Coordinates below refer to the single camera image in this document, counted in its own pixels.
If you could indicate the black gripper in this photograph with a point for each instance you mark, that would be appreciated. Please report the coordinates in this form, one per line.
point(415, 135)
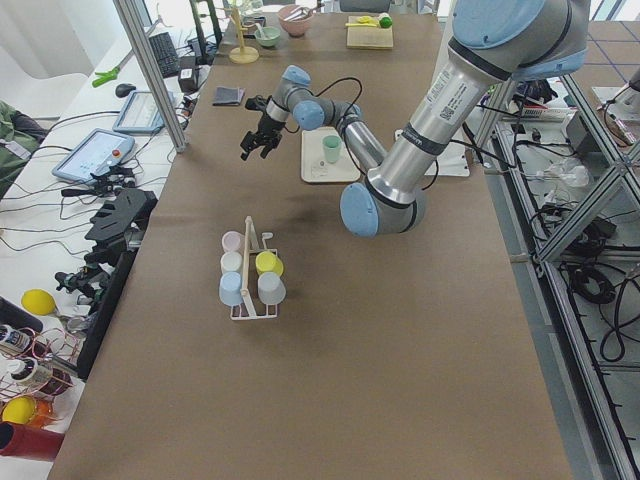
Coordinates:
point(265, 126)

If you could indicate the green cup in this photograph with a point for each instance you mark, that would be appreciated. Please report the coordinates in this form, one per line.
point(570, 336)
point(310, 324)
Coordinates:
point(332, 145)

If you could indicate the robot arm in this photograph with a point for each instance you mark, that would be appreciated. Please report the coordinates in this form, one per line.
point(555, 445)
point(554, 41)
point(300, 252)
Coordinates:
point(492, 42)

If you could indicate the cream rabbit tray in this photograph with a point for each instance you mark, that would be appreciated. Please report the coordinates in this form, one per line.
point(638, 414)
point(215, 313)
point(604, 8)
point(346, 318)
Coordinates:
point(315, 169)

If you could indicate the pink cup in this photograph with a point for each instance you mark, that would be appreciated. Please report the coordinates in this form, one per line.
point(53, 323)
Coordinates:
point(232, 241)

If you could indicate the yellow cup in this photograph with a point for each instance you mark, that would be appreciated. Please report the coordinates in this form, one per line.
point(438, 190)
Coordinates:
point(269, 262)

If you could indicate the cream white cup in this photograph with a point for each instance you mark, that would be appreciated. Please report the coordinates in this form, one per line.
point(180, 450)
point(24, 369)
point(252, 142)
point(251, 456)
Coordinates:
point(231, 261)

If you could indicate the light blue cup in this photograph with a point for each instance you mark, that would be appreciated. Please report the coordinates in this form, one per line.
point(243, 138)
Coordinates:
point(230, 286)

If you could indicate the grey cup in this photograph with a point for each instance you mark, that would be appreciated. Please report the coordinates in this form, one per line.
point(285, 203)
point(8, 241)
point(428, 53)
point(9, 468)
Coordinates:
point(271, 289)

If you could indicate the folded grey cloth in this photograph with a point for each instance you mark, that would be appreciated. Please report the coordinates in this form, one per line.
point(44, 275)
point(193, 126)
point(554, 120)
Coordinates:
point(227, 96)

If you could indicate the wooden mug tree stand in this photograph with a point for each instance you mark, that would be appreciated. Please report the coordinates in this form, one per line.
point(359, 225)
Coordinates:
point(241, 54)

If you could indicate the green bowl with spoon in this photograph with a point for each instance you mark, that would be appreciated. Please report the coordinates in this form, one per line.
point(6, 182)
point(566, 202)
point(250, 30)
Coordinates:
point(267, 36)

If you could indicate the pink bowl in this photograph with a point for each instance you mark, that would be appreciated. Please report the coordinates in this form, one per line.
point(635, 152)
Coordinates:
point(295, 20)

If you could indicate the teach pendant tablet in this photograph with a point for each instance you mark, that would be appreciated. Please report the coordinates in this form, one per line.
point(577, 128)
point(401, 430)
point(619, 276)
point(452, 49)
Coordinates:
point(94, 156)
point(139, 115)

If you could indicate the black keyboard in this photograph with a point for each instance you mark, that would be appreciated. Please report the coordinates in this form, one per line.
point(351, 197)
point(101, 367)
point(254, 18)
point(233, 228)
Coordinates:
point(165, 54)

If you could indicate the black computer mouse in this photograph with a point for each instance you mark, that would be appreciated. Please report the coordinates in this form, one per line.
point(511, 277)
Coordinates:
point(124, 89)

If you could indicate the wooden cutting board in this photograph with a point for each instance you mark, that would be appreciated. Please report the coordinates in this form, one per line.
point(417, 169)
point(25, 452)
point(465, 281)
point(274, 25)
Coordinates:
point(364, 32)

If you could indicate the black gripper holder stand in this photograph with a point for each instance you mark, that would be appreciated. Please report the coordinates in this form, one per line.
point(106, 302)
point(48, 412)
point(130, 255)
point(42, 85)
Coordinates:
point(115, 223)

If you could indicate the green lime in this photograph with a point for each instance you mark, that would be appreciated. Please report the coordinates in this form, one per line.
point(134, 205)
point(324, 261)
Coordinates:
point(385, 21)

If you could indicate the yellow lemon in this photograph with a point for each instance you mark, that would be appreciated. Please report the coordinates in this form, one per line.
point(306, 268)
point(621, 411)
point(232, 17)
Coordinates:
point(38, 302)

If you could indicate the sauce bottle white cap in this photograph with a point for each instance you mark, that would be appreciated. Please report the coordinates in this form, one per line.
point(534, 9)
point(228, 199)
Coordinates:
point(14, 342)

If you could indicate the red cylindrical container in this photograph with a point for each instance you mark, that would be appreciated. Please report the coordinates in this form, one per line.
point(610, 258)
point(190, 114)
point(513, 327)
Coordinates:
point(30, 443)

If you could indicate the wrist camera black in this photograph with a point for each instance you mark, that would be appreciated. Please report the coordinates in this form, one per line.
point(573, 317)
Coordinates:
point(257, 103)

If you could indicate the wooden rack handle dowel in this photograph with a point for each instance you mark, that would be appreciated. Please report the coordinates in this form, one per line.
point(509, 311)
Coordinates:
point(246, 257)

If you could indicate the green handled tool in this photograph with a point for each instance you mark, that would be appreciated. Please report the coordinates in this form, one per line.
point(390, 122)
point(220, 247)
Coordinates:
point(102, 78)

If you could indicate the white wire cup rack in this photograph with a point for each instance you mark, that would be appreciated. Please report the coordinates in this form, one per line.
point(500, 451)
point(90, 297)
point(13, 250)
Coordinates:
point(252, 308)

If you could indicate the aluminium frame post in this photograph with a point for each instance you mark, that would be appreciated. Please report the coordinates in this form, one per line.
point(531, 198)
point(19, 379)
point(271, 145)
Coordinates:
point(132, 24)

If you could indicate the copper wire basket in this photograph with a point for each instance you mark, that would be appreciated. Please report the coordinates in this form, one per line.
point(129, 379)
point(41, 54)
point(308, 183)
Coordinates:
point(33, 409)

